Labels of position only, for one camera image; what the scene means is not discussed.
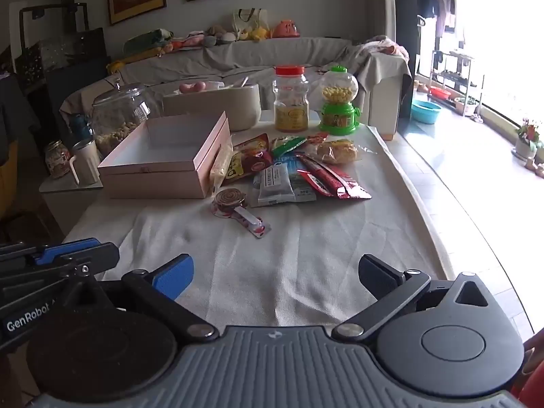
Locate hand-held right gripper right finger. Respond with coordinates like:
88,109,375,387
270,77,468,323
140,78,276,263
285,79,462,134
331,254,489,343

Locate bread bun packet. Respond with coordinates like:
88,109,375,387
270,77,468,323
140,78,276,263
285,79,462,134
312,138,377,166

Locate beige oval container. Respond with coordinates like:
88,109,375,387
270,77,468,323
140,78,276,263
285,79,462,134
163,84,261,132

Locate beige tablecloth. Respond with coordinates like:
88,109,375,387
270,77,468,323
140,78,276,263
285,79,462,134
64,124,456,328

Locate yellow stick snack packet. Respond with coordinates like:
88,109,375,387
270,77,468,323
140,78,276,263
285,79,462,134
210,144,234,190

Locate plastic jar with red lid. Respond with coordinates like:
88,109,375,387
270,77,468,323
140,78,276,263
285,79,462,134
273,65,309,133

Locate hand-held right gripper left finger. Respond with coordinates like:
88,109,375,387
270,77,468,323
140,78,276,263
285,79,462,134
55,254,218,343

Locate metal shoe rack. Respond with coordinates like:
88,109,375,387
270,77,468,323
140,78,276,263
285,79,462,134
430,50,486,116

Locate green plush toy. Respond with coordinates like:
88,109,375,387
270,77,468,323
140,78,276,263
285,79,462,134
123,29,175,54

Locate long red snack packet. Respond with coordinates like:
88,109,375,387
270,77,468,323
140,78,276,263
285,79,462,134
295,153,354,198

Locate green snack packet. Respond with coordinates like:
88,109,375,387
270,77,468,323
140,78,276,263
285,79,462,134
272,135,307,158

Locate white mug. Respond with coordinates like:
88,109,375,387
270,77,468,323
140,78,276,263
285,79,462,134
69,139,102,186

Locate pink cardboard box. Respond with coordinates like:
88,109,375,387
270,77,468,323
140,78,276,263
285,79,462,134
98,110,233,200

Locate maroon snack packet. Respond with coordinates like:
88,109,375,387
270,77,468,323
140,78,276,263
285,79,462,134
227,134,273,185

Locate grey plush toy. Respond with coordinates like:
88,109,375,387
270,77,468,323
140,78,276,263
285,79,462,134
203,23,239,48

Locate yellow plush toy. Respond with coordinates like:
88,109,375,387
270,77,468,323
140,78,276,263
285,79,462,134
240,27,271,44

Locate glass jar of nuts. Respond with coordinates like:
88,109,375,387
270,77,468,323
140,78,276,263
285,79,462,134
91,82,150,158

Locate green gumball machine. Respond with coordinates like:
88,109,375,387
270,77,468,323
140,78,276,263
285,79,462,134
319,66,361,136

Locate blue plastic basin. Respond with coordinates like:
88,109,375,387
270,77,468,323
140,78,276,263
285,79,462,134
411,100,443,125

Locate small glass jar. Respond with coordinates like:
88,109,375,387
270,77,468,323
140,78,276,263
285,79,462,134
45,140,71,179

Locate hanging clothes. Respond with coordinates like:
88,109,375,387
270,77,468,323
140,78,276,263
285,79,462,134
415,0,458,52

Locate potted flower plant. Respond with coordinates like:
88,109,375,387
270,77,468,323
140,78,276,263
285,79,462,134
512,118,544,163

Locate blue white snack packet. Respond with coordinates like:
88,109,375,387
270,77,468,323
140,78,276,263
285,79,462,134
251,155,318,207

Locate grey snack packet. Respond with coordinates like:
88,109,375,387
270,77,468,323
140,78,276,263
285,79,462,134
257,164,296,205

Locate white tote bag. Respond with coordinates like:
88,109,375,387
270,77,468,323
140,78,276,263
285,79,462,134
232,7,269,35

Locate pink white cloth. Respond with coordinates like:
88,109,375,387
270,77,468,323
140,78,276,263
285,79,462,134
361,36,409,58

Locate orange plush toy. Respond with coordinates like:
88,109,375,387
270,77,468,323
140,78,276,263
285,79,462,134
272,19,301,38

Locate pink plush toy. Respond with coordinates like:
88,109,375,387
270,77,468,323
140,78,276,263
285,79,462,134
172,31,205,50

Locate grey covered sofa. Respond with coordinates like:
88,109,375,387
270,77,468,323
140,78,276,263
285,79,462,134
59,36,413,139

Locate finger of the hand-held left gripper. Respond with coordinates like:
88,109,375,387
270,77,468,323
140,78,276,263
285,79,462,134
0,243,120,302
0,238,103,264

